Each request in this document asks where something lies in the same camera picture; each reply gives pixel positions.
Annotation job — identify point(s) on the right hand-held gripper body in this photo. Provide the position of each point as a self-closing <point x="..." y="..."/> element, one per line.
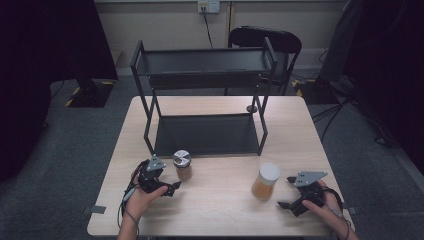
<point x="311" y="191"/>

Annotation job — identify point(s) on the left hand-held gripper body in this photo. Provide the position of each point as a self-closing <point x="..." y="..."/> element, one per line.
<point x="150" y="178"/>

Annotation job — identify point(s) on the silver-lidded glass spice jar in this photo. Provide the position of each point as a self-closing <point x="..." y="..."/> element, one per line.
<point x="182" y="166"/>

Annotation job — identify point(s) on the white-lidded glass jar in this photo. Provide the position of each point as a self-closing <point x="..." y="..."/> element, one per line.
<point x="266" y="181"/>

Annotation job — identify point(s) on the black metal two-tier rack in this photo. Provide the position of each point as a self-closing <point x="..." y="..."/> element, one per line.
<point x="206" y="133"/>

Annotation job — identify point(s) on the person's left hand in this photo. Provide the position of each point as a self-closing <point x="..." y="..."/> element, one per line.
<point x="140" y="201"/>

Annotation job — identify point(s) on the person's right hand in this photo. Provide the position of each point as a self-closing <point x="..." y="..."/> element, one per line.
<point x="331" y="210"/>

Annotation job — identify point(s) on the grey tape strip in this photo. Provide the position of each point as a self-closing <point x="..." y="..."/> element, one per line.
<point x="350" y="210"/>
<point x="95" y="209"/>

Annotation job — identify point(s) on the small black round disc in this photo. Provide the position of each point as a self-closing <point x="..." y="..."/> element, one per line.
<point x="251" y="108"/>

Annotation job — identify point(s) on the black stand base yellow tape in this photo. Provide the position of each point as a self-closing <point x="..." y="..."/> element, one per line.
<point x="316" y="90"/>
<point x="91" y="93"/>

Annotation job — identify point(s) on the black chair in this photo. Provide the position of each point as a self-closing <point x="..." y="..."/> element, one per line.
<point x="283" y="41"/>

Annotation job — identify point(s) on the grey leaning panel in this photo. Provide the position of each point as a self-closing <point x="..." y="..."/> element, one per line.
<point x="336" y="43"/>

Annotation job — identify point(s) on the dark curtain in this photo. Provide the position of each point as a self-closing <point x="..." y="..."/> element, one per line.
<point x="390" y="66"/>
<point x="40" y="66"/>

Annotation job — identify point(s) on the white wall outlet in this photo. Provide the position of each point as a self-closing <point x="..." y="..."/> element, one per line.
<point x="208" y="5"/>

